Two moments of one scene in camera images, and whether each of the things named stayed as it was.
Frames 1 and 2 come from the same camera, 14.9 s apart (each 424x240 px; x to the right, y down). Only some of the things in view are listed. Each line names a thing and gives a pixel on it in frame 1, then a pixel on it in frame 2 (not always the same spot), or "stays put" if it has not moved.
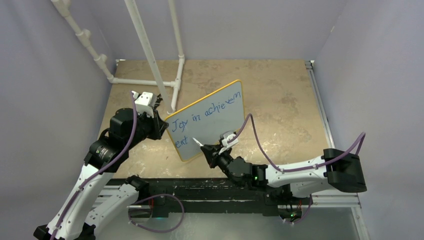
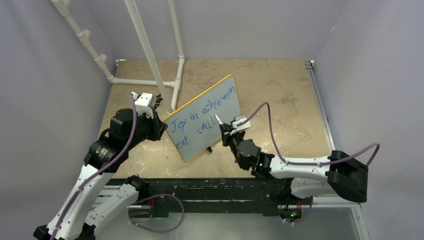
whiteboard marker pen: x=197 y=142 → x=219 y=120
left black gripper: x=158 y=125 stays put
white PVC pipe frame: x=168 y=90 stays put
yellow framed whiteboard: x=221 y=110 stays put
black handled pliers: x=158 y=101 stays put
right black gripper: x=212 y=153 → x=227 y=128
